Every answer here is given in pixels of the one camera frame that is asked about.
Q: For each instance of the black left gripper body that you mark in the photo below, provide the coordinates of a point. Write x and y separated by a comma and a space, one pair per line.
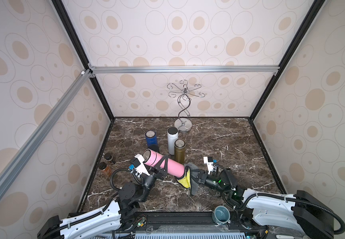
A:
148, 181

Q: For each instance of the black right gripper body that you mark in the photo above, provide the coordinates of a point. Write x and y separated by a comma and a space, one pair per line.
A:
198, 176

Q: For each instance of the grey yellow cleaning cloth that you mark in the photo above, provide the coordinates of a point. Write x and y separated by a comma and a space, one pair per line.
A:
188, 179

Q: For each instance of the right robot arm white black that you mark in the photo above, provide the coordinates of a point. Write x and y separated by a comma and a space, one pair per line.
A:
300, 211

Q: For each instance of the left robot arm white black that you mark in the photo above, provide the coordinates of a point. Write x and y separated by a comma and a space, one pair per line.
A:
117, 212

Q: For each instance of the black thermos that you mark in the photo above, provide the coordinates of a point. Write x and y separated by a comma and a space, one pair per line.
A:
154, 147

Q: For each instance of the gold thermos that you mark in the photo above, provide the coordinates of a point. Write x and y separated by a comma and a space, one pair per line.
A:
179, 151

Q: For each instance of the blue thermos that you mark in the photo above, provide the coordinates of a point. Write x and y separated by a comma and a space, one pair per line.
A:
151, 138

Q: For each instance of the white thermos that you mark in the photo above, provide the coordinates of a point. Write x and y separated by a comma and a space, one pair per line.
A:
172, 136

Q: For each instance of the teal ceramic mug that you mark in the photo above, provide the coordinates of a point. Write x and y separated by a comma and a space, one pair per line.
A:
221, 215

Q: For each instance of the dark lid spice jar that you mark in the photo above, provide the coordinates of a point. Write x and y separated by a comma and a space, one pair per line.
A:
109, 158

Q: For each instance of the orange spice jar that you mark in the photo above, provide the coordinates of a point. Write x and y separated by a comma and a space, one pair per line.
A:
105, 168

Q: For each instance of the silver metal cup stand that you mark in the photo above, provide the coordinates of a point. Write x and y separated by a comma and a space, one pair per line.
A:
183, 92

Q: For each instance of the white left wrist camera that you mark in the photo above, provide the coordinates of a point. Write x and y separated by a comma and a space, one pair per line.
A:
138, 167

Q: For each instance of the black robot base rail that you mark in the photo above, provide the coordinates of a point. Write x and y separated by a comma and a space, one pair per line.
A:
187, 225

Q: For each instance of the left aluminium frame bar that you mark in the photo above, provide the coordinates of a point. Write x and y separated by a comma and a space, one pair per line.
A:
24, 154

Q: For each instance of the horizontal aluminium frame bar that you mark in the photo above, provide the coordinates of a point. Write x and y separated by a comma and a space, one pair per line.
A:
184, 69

